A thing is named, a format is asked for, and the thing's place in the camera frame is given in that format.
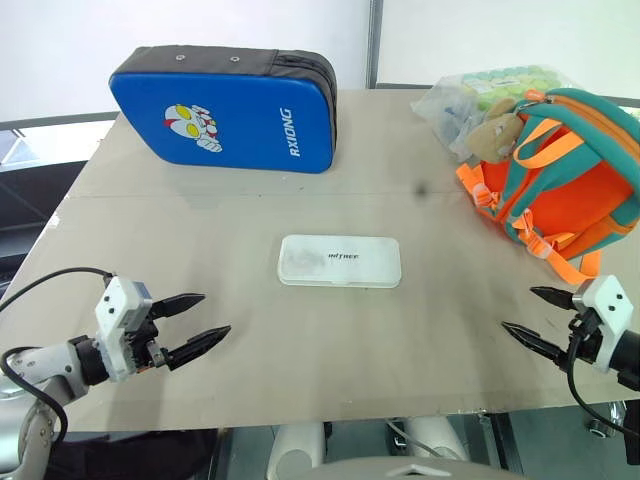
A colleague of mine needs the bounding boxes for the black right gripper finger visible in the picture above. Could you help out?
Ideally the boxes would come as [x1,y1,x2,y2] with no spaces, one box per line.
[529,285,577,312]
[500,320,572,372]

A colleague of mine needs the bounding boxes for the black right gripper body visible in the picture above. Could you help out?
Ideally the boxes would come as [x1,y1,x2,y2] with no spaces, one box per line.
[565,308,607,375]

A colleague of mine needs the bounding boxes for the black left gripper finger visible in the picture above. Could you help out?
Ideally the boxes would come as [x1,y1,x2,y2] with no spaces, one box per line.
[149,292,207,320]
[166,325,233,372]

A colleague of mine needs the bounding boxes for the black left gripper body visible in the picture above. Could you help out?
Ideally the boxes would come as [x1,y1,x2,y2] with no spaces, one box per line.
[125,307,172,375]

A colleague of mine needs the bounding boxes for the orange and teal backpack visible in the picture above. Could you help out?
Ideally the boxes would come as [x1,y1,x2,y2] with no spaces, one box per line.
[455,88,640,287]

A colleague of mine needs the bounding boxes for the white plastic case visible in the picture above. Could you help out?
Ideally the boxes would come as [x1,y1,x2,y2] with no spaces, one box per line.
[277,234,403,290]

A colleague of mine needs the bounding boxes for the white rounded shape under table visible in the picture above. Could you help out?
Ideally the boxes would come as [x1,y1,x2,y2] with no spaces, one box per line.
[403,414,471,464]
[263,421,327,480]

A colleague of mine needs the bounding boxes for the brown plush toy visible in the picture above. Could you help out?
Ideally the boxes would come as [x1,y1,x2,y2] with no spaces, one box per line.
[465,97,526,164]

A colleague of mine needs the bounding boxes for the blue cartoon print padded bag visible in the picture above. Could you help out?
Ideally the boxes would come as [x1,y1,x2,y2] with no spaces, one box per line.
[108,45,339,177]

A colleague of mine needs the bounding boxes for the clear plastic bag green items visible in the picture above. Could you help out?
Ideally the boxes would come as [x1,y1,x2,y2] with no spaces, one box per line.
[410,63,575,162]

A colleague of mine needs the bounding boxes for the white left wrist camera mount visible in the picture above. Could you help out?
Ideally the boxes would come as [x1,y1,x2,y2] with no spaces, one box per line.
[94,275,154,384]

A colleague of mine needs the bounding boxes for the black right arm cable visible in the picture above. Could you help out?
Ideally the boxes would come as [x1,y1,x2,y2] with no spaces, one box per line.
[566,312,640,480]

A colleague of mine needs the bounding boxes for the dark vertical post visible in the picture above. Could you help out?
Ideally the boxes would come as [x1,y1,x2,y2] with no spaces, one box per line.
[366,0,382,89]

